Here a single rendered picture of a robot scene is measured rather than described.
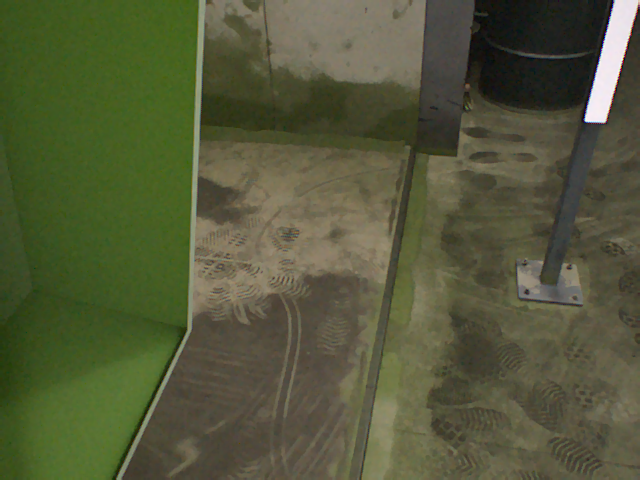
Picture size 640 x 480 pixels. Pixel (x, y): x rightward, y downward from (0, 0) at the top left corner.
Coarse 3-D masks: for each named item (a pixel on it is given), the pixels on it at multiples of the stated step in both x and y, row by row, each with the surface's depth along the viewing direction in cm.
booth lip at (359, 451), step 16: (400, 208) 227; (400, 224) 219; (400, 240) 212; (384, 304) 186; (384, 320) 181; (384, 336) 177; (368, 384) 162; (368, 400) 157; (368, 416) 154; (368, 432) 154; (352, 464) 143
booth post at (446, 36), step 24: (432, 0) 225; (456, 0) 223; (432, 24) 230; (456, 24) 228; (432, 48) 236; (456, 48) 234; (432, 72) 242; (456, 72) 240; (432, 96) 248; (456, 96) 246; (432, 120) 255; (456, 120) 252; (432, 144) 262; (456, 144) 259
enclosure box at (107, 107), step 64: (0, 0) 85; (64, 0) 84; (128, 0) 82; (192, 0) 80; (0, 64) 92; (64, 64) 90; (128, 64) 88; (192, 64) 86; (0, 128) 99; (64, 128) 97; (128, 128) 95; (192, 128) 93; (0, 192) 104; (64, 192) 106; (128, 192) 103; (192, 192) 98; (0, 256) 109; (64, 256) 116; (128, 256) 113; (192, 256) 108; (0, 320) 114; (64, 320) 119; (128, 320) 122; (0, 384) 106; (64, 384) 108; (128, 384) 110; (0, 448) 97; (64, 448) 99; (128, 448) 101
